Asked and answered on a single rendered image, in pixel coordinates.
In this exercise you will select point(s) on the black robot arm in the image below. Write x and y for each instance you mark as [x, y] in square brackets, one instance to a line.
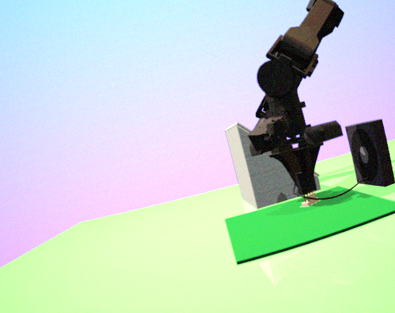
[292, 58]

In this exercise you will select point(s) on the dark grey cooling fan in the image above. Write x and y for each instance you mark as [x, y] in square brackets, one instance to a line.
[370, 154]

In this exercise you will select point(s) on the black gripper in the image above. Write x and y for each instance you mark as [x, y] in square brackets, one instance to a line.
[304, 157]

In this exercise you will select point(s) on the green circuit board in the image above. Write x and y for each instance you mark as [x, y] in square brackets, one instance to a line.
[301, 222]

